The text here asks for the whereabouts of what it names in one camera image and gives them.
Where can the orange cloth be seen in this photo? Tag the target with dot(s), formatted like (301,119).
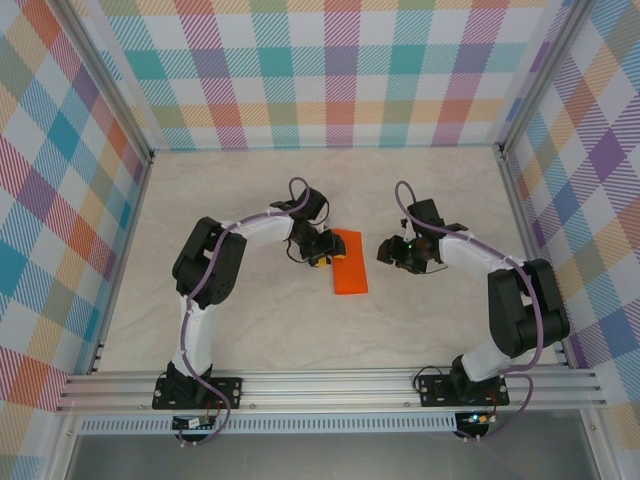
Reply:
(350,270)

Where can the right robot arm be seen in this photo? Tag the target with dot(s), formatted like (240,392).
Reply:
(487,362)

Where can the grey metal sheet panel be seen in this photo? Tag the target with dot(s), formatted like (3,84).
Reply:
(325,457)

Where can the circuit board with green light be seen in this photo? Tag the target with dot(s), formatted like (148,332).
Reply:
(480,419)

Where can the black circuit board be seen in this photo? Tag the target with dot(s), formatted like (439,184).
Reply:
(192,424)

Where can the aluminium side rail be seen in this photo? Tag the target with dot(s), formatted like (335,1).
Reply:
(121,265)
(533,260)

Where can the aluminium front rail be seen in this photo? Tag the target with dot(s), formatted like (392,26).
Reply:
(325,387)

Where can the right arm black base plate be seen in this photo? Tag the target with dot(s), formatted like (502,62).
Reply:
(435,392)

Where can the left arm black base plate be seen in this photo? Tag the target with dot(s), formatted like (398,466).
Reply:
(227,392)

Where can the aluminium corner post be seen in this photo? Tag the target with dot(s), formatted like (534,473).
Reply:
(111,85)
(545,75)

